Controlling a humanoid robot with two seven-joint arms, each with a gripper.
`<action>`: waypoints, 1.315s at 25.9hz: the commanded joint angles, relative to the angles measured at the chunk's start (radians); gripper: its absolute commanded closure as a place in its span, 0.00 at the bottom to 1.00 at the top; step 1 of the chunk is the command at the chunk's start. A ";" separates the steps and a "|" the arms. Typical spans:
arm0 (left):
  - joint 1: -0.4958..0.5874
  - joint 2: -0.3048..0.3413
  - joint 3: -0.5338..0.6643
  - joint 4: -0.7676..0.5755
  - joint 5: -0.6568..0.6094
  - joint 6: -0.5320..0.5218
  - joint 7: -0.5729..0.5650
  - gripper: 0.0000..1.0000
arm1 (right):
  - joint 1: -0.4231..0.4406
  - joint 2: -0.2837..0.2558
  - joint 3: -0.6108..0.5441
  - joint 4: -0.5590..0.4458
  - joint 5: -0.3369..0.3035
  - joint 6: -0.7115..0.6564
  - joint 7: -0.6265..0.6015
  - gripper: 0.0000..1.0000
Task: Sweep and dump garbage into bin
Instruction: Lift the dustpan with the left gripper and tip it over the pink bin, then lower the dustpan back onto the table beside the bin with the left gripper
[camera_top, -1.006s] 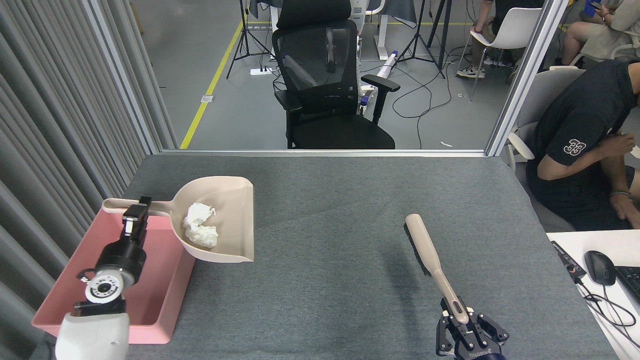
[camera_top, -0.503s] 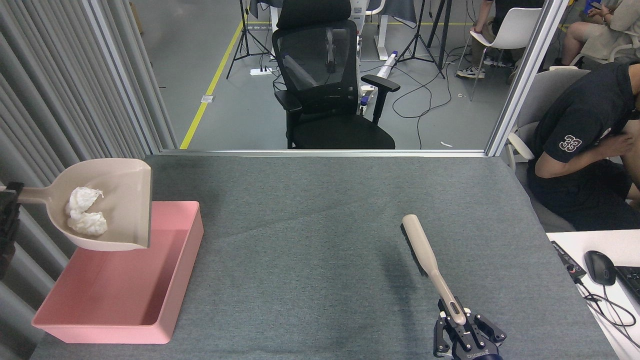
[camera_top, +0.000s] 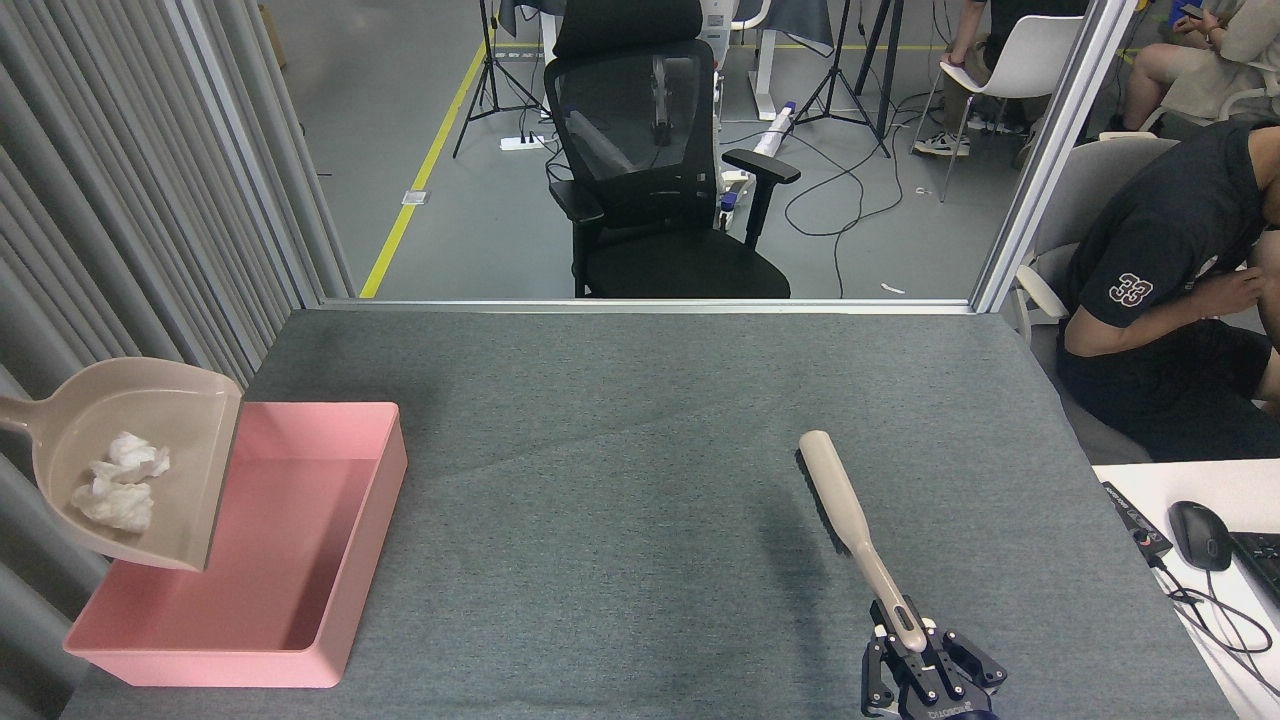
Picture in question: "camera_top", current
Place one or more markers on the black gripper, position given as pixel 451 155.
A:
pixel 945 710

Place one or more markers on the beige hand brush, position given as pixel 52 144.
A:
pixel 840 500

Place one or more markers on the beige plastic dustpan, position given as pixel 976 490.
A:
pixel 190 420

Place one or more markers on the small white tissue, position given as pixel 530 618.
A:
pixel 138 457

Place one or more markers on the large white tissue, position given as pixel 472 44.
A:
pixel 115 505

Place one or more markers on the person's right forearm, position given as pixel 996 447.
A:
pixel 1140 325

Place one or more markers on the pink plastic bin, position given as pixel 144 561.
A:
pixel 290 540

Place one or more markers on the person's right hand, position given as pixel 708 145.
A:
pixel 1235 293

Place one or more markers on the black slim control box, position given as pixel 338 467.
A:
pixel 1135 520

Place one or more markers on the black computer mouse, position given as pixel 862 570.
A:
pixel 1198 535

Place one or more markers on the black keyboard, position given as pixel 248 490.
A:
pixel 1262 560

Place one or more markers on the white side table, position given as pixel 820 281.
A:
pixel 1230 485

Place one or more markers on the black mesh office chair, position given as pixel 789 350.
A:
pixel 680 265

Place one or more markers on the person in black shirt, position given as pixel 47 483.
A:
pixel 1160 240

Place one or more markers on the grey padded chair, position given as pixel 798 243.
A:
pixel 1100 180

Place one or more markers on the white rod with purple tip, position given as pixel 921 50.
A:
pixel 775 130

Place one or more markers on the white plastic chair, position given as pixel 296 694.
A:
pixel 1030 60

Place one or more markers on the black tripod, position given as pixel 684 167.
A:
pixel 838 50
pixel 491 50

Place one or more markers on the white stand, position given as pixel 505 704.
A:
pixel 765 60

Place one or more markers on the person in beige clothes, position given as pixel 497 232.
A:
pixel 1220 80

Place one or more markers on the dark grey cloth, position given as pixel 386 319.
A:
pixel 800 20

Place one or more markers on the white power strip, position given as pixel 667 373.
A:
pixel 522 143

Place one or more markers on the person on white chair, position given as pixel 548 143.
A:
pixel 1030 8

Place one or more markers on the silver floor plate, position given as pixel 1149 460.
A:
pixel 415 198

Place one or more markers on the grey slatted curtain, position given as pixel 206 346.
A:
pixel 100 250

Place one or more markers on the silver table rail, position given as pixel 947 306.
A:
pixel 650 306

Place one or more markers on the slanted silver post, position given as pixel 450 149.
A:
pixel 1053 150

